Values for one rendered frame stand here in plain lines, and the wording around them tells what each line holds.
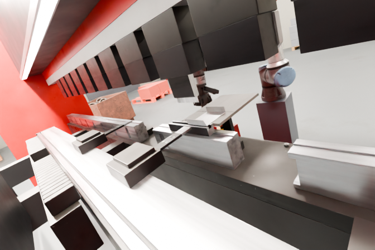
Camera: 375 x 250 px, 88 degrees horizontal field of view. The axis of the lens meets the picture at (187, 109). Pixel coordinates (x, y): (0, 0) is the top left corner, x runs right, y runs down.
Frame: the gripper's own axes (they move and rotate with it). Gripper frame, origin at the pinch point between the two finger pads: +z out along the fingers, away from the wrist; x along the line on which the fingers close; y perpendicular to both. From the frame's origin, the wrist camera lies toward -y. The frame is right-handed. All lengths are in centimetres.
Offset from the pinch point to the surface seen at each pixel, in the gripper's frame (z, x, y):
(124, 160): -14, 37, 62
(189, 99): -22, 35, 37
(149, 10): -49, 35, 43
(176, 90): -26, 31, 38
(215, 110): -14.6, 34.0, 26.1
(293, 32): -41, -268, -705
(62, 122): -1, -179, 66
